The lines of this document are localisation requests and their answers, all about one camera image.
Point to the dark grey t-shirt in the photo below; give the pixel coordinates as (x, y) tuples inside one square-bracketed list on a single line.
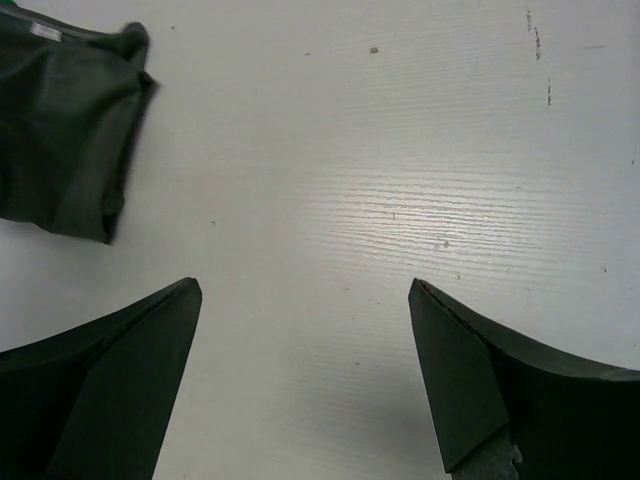
[(72, 105)]

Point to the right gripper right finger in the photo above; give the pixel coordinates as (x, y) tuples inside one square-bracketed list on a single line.
[(506, 406)]

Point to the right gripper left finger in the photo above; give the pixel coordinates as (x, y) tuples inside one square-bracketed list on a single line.
[(95, 401)]

